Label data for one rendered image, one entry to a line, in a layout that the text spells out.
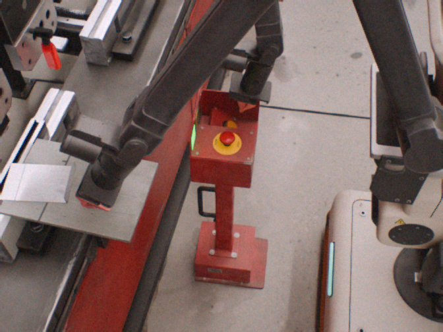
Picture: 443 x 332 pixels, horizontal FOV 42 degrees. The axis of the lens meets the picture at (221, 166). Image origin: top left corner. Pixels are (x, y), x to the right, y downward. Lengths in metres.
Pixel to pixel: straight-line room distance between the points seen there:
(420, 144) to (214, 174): 0.71
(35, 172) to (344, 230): 1.09
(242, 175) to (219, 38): 0.74
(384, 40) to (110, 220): 0.60
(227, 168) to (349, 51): 1.51
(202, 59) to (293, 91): 1.85
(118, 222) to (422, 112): 0.57
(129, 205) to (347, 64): 1.84
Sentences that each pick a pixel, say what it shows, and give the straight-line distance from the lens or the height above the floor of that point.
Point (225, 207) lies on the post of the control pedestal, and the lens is 1.77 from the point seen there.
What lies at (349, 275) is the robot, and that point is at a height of 0.28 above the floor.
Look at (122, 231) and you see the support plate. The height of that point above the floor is 1.00.
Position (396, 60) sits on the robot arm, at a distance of 0.83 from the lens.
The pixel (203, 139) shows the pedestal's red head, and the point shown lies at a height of 0.78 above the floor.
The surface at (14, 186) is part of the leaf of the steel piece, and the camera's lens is 1.20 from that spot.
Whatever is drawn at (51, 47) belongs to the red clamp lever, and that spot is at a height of 1.21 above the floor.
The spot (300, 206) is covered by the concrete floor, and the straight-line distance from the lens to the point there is 2.28.
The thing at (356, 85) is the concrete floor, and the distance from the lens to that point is 2.71.
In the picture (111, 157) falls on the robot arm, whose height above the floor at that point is 1.19.
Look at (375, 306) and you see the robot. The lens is 1.85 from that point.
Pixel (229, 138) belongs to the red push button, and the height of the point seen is 0.81.
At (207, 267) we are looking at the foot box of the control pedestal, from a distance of 2.03.
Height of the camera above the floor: 1.95
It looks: 56 degrees down
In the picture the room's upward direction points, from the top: straight up
